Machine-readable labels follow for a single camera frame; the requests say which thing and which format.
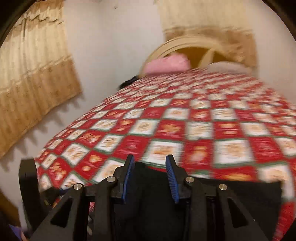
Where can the striped pillow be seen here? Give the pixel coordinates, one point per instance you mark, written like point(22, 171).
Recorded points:
point(229, 67)

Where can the beige curtain on side wall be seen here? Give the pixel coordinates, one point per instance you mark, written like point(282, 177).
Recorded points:
point(37, 70)

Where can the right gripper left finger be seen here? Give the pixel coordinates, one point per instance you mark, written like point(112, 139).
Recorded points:
point(68, 220)

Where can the black item beside bed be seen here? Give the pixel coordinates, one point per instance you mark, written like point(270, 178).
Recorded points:
point(128, 82)

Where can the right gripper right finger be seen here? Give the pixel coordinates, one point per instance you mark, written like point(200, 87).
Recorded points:
point(215, 212)

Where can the black pants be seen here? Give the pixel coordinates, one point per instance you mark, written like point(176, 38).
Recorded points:
point(139, 203)

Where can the cream wooden headboard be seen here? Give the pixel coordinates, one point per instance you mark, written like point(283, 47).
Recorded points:
point(200, 51)

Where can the beige curtain behind headboard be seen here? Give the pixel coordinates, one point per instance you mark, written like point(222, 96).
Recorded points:
point(225, 22)

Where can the pink folded blanket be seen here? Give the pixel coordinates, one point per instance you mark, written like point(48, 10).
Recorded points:
point(174, 63)

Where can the red patchwork teddy bedspread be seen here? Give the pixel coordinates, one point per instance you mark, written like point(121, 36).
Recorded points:
point(216, 125)

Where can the purple sleeve forearm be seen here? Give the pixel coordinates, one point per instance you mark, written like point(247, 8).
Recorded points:
point(16, 231)

